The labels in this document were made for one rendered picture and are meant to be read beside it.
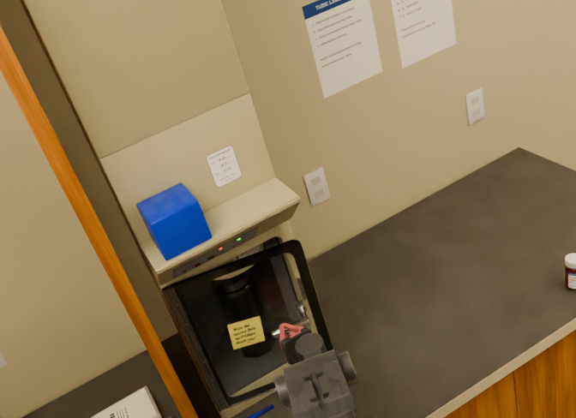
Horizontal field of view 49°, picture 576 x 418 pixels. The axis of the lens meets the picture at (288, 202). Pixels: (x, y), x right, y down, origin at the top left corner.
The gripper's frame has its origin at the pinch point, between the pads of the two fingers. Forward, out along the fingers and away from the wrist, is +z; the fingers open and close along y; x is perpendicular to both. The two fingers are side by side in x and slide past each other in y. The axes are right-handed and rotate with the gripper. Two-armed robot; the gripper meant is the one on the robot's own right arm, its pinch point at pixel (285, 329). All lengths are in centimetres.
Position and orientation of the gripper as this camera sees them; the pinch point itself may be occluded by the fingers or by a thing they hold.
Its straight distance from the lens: 145.8
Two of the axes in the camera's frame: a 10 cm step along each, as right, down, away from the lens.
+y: -2.5, -8.1, -5.3
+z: -4.4, -3.9, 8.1
